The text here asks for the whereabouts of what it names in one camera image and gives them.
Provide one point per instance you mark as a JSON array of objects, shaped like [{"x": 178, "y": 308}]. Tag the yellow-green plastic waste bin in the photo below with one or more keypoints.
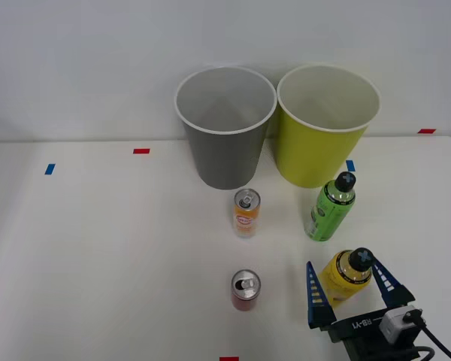
[{"x": 315, "y": 150}]

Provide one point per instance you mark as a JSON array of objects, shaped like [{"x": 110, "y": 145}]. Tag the green label plastic bottle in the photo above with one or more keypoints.
[{"x": 327, "y": 214}]

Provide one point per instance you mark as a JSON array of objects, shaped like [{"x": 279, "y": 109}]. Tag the red drink can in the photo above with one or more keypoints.
[{"x": 244, "y": 299}]

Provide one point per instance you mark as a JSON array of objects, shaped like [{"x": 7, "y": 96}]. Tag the yellow label plastic bottle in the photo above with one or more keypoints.
[{"x": 340, "y": 278}]

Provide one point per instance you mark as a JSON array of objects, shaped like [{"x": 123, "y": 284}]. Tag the orange and white drink can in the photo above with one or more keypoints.
[{"x": 246, "y": 220}]

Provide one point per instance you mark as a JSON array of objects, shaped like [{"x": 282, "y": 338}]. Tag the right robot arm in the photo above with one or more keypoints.
[{"x": 392, "y": 325}]

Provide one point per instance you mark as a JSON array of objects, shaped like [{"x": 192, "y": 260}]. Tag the grey plastic waste bin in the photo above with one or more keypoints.
[{"x": 225, "y": 158}]

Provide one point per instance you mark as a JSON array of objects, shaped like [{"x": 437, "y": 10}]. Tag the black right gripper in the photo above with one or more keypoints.
[{"x": 361, "y": 334}]

